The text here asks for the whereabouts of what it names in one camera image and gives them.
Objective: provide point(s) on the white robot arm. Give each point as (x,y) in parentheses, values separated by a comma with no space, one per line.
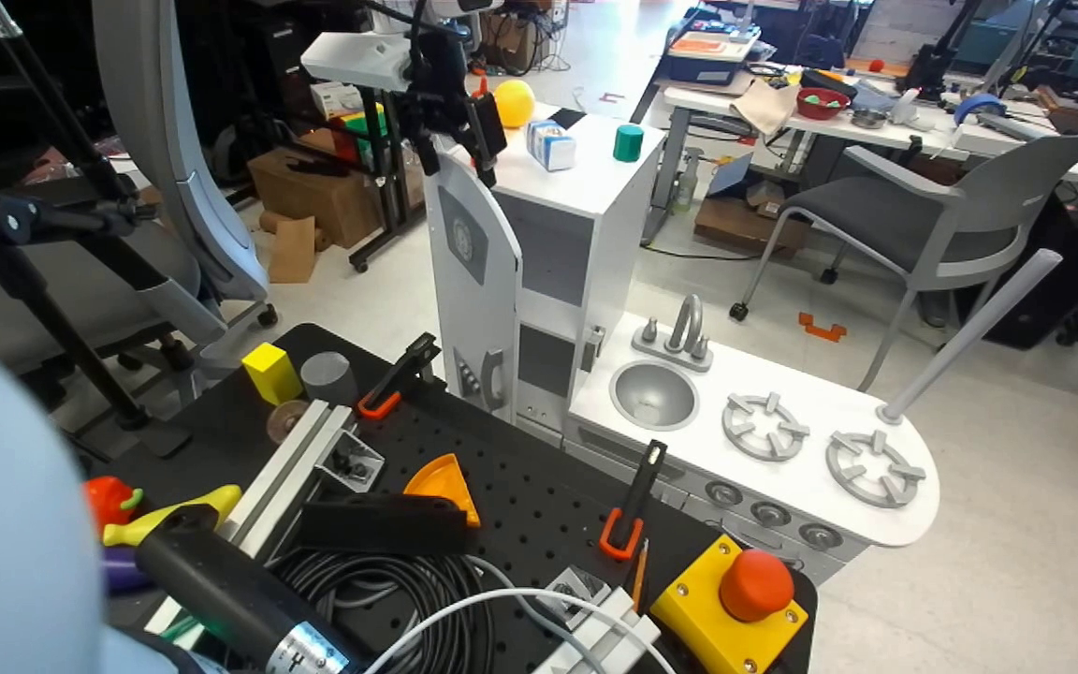
(379,56)

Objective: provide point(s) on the camera tripod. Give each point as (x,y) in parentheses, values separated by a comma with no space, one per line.
(111,251)

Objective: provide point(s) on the cardboard box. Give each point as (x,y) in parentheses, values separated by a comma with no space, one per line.
(343,206)

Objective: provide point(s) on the white pole on counter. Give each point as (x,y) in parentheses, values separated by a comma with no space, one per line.
(975,328)

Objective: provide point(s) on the yellow block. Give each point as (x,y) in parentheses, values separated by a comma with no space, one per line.
(269,371)

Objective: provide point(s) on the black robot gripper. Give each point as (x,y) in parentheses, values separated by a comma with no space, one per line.
(439,101)

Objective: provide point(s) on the grey cylinder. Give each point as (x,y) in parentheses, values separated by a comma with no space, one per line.
(326,376)

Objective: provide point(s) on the toy silver faucet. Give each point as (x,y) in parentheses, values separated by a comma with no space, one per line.
(681,342)

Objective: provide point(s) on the white toy kitchen cabinet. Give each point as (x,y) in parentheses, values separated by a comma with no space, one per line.
(534,273)

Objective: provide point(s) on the grey office chair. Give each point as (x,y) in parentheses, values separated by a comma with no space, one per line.
(934,238)

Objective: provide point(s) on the yellow ball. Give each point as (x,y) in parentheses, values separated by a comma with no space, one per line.
(512,101)

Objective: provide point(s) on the yellow emergency stop button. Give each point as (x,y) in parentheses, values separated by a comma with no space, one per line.
(733,609)

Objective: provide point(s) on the green cup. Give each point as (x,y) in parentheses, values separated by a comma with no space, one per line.
(627,142)

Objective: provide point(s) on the orange black clamp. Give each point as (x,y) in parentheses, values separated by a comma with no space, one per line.
(411,363)
(623,526)

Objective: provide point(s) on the aluminium extrusion rail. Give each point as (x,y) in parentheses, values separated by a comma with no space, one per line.
(208,563)

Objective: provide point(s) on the white cabinet door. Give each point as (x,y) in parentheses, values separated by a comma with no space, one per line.
(476,281)

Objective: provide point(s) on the blue white carton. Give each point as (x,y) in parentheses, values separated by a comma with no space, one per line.
(552,142)

